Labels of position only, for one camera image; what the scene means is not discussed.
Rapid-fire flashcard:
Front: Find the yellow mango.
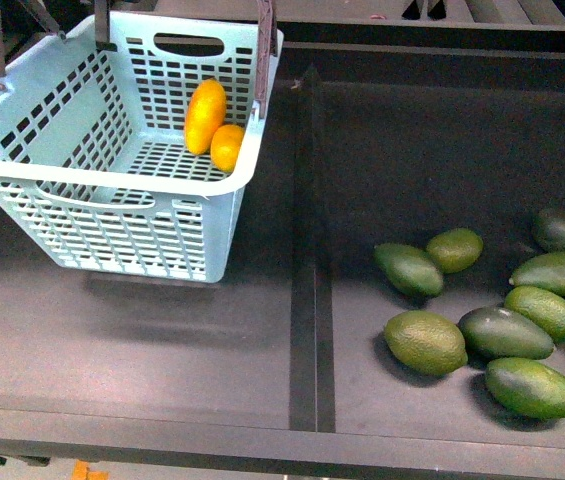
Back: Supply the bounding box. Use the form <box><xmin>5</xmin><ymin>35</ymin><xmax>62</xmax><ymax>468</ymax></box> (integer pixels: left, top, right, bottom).
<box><xmin>184</xmin><ymin>78</ymin><xmax>227</xmax><ymax>155</ymax></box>

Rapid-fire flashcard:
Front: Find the light teal plastic basket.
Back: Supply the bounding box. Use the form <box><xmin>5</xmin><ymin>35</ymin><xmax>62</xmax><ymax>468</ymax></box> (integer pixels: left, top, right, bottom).
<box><xmin>0</xmin><ymin>1</ymin><xmax>283</xmax><ymax>283</ymax></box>

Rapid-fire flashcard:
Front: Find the yellow lemon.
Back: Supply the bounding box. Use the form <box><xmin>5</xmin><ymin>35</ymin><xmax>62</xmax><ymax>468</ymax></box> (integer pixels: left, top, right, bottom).
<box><xmin>210</xmin><ymin>124</ymin><xmax>245</xmax><ymax>174</ymax></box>

